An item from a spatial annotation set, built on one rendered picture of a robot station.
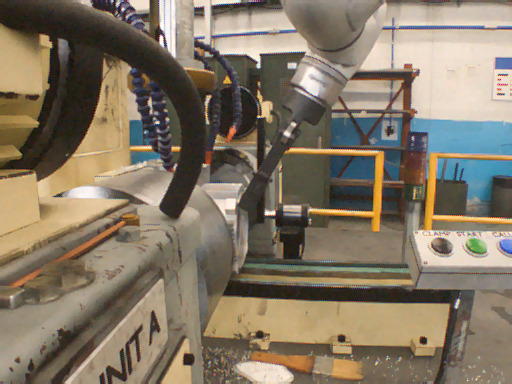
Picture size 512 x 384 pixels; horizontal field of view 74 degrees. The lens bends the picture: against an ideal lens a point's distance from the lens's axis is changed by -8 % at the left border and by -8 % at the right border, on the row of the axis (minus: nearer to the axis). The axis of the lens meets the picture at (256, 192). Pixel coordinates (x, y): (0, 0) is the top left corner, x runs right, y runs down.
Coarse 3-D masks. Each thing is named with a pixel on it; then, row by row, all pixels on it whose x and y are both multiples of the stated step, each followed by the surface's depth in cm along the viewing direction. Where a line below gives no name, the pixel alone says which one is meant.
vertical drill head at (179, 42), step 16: (160, 0) 67; (176, 0) 67; (192, 0) 70; (160, 16) 67; (176, 16) 68; (192, 16) 71; (160, 32) 68; (176, 32) 68; (192, 32) 71; (176, 48) 69; (192, 48) 72; (192, 64) 69; (128, 80) 69; (192, 80) 67; (208, 80) 70; (144, 144) 72
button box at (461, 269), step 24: (456, 240) 50; (408, 264) 53; (432, 264) 47; (456, 264) 47; (480, 264) 46; (504, 264) 46; (432, 288) 49; (456, 288) 49; (480, 288) 49; (504, 288) 48
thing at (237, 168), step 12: (216, 156) 97; (228, 156) 96; (240, 156) 98; (252, 156) 110; (216, 168) 97; (228, 168) 97; (240, 168) 97; (252, 168) 97; (216, 180) 98; (228, 180) 97; (240, 180) 97; (252, 216) 98
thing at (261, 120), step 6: (258, 120) 85; (264, 120) 85; (258, 126) 85; (264, 126) 85; (258, 132) 85; (264, 132) 85; (258, 138) 86; (264, 138) 85; (258, 144) 86; (264, 144) 86; (258, 150) 86; (264, 150) 86; (258, 156) 86; (264, 156) 86; (258, 162) 87; (258, 168) 87; (264, 192) 88; (264, 198) 88; (258, 204) 88; (264, 204) 88; (258, 210) 89; (264, 210) 89; (258, 216) 89; (264, 216) 89; (258, 222) 89; (264, 222) 89
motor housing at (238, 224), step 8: (208, 184) 76; (216, 184) 76; (224, 184) 76; (232, 184) 76; (240, 184) 75; (208, 192) 73; (216, 192) 73; (224, 192) 72; (232, 192) 72; (240, 192) 75; (216, 200) 73; (224, 200) 72; (224, 216) 70; (232, 216) 70; (240, 216) 84; (232, 224) 69; (240, 224) 85; (232, 232) 68; (240, 232) 85; (232, 240) 69; (240, 240) 84; (240, 248) 83; (240, 256) 81; (240, 264) 78; (240, 272) 78
